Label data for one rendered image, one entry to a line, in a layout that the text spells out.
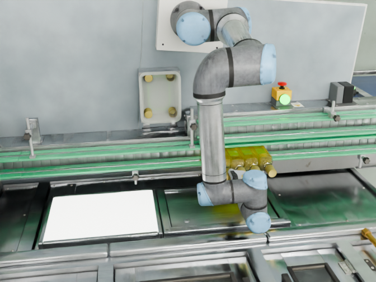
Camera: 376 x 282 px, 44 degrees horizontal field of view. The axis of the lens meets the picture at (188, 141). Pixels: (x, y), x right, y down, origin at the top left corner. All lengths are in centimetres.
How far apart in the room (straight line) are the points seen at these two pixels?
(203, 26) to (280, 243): 81
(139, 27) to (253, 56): 77
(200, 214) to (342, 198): 62
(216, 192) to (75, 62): 90
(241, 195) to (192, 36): 61
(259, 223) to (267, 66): 49
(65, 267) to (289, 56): 128
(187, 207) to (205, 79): 67
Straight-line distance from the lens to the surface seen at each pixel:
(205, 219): 177
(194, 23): 171
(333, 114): 206
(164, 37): 194
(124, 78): 204
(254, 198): 148
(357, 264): 168
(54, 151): 199
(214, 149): 139
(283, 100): 209
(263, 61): 134
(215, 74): 132
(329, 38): 221
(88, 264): 162
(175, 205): 186
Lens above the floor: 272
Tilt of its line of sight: 66 degrees down
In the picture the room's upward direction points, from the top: 159 degrees clockwise
